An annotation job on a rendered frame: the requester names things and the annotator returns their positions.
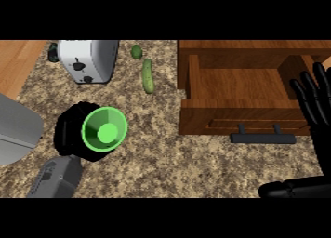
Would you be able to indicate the wooden cabinet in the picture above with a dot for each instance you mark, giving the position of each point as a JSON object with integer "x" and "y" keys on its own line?
{"x": 245, "y": 49}

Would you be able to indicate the small dark object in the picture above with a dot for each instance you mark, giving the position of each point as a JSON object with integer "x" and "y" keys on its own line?
{"x": 53, "y": 52}

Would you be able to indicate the small green vegetable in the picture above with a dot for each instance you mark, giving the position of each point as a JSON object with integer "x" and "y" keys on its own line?
{"x": 135, "y": 51}

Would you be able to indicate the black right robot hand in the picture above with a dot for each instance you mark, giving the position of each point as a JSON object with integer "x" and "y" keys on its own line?
{"x": 326, "y": 148}

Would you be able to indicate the large grey appliance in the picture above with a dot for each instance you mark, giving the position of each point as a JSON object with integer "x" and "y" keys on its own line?
{"x": 8, "y": 130}

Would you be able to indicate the white silver toaster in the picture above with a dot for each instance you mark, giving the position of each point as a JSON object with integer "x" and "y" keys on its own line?
{"x": 87, "y": 60}

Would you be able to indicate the long green cucumber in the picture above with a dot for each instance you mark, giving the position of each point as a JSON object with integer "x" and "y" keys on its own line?
{"x": 147, "y": 76}

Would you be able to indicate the wooden drawer front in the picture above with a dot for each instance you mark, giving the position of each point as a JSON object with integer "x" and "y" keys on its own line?
{"x": 217, "y": 116}

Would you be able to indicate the green cup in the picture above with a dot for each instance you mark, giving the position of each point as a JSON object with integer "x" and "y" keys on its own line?
{"x": 106, "y": 131}

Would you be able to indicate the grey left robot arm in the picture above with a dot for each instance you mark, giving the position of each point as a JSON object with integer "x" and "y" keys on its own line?
{"x": 56, "y": 179}

